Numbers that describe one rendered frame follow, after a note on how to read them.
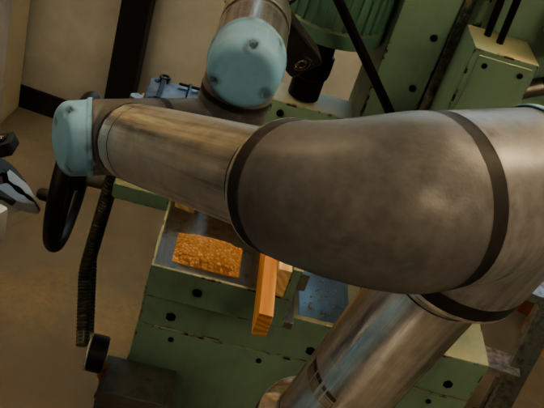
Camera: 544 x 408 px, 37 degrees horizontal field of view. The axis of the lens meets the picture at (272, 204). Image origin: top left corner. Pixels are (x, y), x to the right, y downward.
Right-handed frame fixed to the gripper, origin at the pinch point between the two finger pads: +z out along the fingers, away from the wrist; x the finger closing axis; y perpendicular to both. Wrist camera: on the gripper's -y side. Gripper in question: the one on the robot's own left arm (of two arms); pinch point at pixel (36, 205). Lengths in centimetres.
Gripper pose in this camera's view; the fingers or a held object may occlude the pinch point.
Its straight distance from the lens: 157.6
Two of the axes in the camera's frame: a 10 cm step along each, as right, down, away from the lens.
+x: -0.8, 5.8, -8.1
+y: -7.1, 5.3, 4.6
